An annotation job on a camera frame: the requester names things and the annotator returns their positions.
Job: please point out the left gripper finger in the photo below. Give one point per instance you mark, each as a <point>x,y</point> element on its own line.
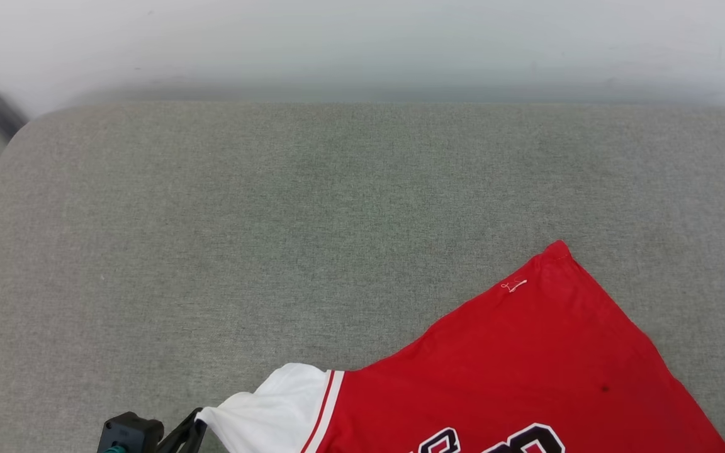
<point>183,440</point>

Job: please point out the red white basketball jersey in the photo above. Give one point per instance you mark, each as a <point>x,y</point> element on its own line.
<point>526,365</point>

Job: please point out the grey fabric sofa seat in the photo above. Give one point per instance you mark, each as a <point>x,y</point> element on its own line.
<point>274,220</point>

